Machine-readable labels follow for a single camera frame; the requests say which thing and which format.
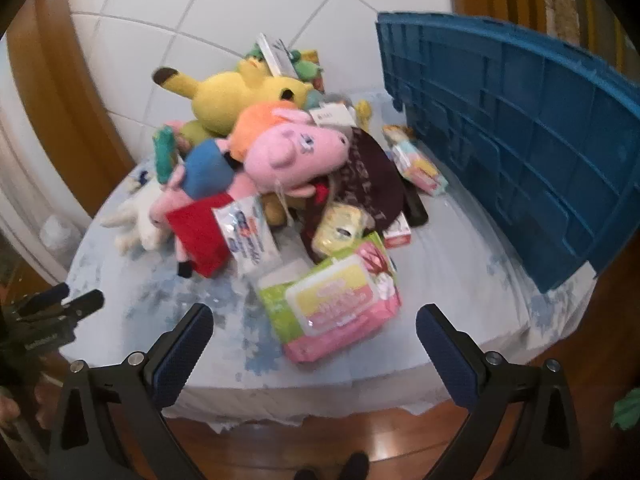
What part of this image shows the white blue wipes packet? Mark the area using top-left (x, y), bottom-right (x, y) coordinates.
top-left (210, 195), bottom-right (282, 276)

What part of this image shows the pig plush blue shirt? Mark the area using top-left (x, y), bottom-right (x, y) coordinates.
top-left (170, 137), bottom-right (261, 202)

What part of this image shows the pastel doll box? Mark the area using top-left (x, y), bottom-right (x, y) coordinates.
top-left (382, 125), bottom-right (448, 197)

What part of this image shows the small red white box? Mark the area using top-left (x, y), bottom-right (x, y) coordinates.
top-left (382, 211), bottom-right (414, 249)

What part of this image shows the dark maroon knit hat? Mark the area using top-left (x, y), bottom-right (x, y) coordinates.
top-left (297, 127), bottom-right (409, 266)

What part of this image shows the small yellow toy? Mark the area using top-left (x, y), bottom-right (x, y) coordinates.
top-left (352, 100), bottom-right (374, 132)

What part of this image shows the pink yellow wet wipes pack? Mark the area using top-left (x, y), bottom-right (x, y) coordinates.
top-left (281, 241), bottom-right (404, 366)

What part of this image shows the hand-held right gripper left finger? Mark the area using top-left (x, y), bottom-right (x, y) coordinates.
top-left (47, 302), bottom-right (216, 480)

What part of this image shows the white plush toy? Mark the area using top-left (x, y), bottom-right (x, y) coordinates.
top-left (100, 180), bottom-right (169, 256)

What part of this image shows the pink pig plush orange dress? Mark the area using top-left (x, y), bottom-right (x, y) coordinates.
top-left (227, 100), bottom-right (351, 194)

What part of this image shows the white paper tag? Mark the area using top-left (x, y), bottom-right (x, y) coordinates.
top-left (310, 102), bottom-right (357, 127)

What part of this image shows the teal green toy package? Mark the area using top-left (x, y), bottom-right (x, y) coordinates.
top-left (152, 127), bottom-right (177, 184)

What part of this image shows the flat black device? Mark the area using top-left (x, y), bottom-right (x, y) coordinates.
top-left (401, 181), bottom-right (430, 229)

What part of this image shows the person's left hand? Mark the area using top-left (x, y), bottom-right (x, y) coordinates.
top-left (0, 392), bottom-right (23, 423)

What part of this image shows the blue plastic container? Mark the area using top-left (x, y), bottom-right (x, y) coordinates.
top-left (375, 10), bottom-right (640, 294)

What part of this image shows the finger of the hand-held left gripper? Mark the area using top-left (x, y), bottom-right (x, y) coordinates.
top-left (49, 290), bottom-right (106, 324)
top-left (17, 282), bottom-right (71, 317)

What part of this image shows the green plant leaf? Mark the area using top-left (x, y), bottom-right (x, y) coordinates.
top-left (612, 394), bottom-right (640, 432)

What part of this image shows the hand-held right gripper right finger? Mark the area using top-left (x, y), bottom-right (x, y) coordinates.
top-left (415, 304), bottom-right (583, 480)

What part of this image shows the yellow plush toy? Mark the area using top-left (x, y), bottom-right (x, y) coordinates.
top-left (151, 57), bottom-right (313, 137)

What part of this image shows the blue white printed tablecloth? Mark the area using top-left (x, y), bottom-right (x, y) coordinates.
top-left (65, 87), bottom-right (599, 434)

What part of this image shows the yellow tissue packet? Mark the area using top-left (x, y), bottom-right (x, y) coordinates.
top-left (311, 202), bottom-right (369, 262)

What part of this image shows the green wipes pack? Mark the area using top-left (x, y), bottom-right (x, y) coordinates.
top-left (256, 270), bottom-right (311, 342)

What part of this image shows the pig plush red dress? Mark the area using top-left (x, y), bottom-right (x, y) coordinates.
top-left (149, 190), bottom-right (237, 279)

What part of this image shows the red yellow box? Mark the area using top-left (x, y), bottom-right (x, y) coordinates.
top-left (300, 49), bottom-right (327, 94)

